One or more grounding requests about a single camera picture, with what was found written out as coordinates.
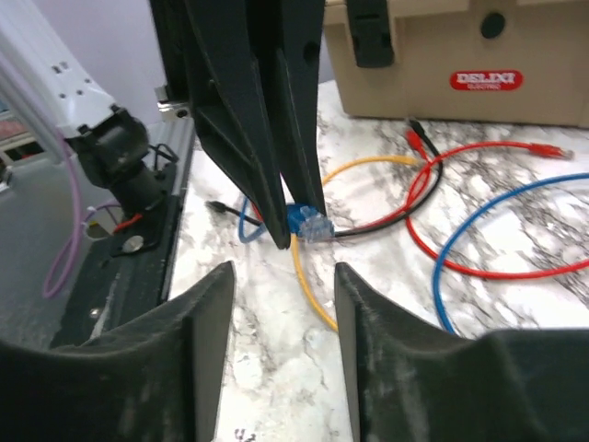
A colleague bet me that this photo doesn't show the blue ethernet cable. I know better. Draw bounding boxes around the blue ethernet cable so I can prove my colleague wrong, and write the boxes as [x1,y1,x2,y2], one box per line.
[431,171,589,336]
[237,197,334,244]

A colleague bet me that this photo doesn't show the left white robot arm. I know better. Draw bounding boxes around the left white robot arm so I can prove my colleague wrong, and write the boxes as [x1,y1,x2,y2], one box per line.
[1,1,325,249]

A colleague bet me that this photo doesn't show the black ethernet cable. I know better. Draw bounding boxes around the black ethernet cable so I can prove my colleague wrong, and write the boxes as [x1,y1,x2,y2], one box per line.
[204,117,445,238]

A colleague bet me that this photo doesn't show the yellow ethernet cable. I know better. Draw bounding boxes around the yellow ethernet cable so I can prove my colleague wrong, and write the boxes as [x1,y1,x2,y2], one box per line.
[289,155,421,332]

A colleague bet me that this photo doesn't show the long red ethernet cable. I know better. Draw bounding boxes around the long red ethernet cable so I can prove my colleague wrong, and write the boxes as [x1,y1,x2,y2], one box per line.
[404,128,589,280]

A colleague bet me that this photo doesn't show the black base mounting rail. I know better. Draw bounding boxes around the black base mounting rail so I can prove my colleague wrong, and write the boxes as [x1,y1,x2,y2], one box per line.
[50,160,190,348]

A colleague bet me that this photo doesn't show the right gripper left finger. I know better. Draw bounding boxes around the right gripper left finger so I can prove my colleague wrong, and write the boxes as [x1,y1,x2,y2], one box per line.
[1,262,236,441]

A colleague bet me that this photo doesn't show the tan plastic toolbox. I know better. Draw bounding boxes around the tan plastic toolbox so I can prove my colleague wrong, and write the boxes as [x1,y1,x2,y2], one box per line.
[323,1,588,128]

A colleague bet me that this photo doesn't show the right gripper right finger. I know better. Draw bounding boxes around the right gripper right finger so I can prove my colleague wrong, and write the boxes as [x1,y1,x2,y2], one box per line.
[334,262,588,441]

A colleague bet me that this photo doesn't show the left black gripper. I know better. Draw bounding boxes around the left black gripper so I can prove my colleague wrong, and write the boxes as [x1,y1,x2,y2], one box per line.
[149,1,326,250]

